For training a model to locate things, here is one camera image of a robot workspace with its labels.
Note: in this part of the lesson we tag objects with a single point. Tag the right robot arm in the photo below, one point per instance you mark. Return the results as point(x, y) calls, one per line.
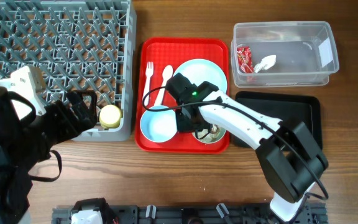
point(290, 158)

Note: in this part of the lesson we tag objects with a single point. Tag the red plastic tray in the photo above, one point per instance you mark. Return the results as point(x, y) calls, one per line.
point(163, 51)

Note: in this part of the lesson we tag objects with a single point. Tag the grey dishwasher rack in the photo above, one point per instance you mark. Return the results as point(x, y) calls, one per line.
point(77, 45)

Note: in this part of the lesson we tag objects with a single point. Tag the black waste tray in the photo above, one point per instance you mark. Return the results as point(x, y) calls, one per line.
point(284, 107)

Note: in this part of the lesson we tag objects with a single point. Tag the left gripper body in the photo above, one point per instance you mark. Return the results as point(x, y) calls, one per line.
point(55, 126)

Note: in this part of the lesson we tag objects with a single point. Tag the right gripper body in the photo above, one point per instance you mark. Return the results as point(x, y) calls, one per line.
point(184, 125)

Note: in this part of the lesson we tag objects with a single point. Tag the clear plastic bin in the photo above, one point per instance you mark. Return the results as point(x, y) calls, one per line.
point(306, 53)

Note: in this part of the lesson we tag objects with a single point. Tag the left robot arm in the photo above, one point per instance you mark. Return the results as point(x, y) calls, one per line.
point(27, 138)

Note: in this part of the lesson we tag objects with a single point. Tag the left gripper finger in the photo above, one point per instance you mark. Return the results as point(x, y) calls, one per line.
point(87, 108)
point(79, 108)

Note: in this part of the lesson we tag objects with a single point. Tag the food scraps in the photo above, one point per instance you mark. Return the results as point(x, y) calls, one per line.
point(214, 132)

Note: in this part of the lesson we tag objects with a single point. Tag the light blue bowl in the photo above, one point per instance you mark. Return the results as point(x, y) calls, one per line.
point(158, 126)

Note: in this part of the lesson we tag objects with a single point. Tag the white tissue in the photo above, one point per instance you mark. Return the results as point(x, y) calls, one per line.
point(265, 64)

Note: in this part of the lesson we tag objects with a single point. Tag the light blue plate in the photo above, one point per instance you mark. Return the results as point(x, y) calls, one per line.
point(200, 70)

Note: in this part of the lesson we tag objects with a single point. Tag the cream plastic spoon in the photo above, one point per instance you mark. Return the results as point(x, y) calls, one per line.
point(166, 75)

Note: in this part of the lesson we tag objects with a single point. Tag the red snack wrapper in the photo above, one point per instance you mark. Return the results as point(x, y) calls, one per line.
point(244, 58)

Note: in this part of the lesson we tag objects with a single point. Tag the yellow plastic cup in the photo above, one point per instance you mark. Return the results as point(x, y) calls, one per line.
point(110, 116)

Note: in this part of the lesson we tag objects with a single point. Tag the green bowl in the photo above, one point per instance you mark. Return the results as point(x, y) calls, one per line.
point(209, 136)

